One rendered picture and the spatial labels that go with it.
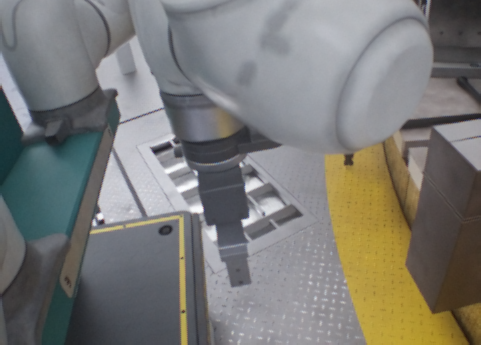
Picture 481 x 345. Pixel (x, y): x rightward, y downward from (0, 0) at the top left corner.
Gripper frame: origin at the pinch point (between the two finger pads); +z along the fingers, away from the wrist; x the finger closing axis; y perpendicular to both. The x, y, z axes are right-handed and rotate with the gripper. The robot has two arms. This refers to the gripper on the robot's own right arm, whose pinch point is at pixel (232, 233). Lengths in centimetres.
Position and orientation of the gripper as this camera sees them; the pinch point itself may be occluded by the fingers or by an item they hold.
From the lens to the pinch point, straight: 52.9
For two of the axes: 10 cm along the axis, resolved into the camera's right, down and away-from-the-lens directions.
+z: 1.3, 8.1, 5.8
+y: -9.8, 1.8, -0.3
